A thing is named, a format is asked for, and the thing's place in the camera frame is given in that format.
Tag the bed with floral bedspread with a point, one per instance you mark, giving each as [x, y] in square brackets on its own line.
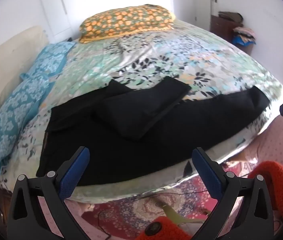
[181, 55]

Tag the black pants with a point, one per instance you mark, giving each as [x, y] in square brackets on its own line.
[131, 150]

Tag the person's pink dotted clothing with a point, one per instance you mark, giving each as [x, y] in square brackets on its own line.
[276, 142]

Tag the white wardrobe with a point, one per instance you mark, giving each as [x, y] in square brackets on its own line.
[56, 5]

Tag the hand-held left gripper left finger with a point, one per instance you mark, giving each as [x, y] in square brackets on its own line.
[75, 172]

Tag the patterned floor rug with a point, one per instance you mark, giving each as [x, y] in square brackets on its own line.
[136, 210]

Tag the red fuzzy slipper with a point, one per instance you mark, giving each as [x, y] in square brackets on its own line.
[164, 228]
[282, 182]

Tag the white door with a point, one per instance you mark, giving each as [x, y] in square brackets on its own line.
[202, 2]

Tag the stack of folded clothes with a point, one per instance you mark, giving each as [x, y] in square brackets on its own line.
[244, 36]

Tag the brown wooden cabinet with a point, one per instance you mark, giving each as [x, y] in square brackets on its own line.
[221, 28]

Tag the folded olive cloth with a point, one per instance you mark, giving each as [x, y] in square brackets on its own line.
[230, 17]

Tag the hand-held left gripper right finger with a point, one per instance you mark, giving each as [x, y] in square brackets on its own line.
[207, 173]

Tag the blue patterned pillow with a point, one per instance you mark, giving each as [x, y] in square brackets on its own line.
[52, 57]
[16, 115]

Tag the cream padded headboard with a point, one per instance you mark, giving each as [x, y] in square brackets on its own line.
[4, 62]

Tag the orange floral pillow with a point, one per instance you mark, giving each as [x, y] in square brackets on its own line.
[126, 21]

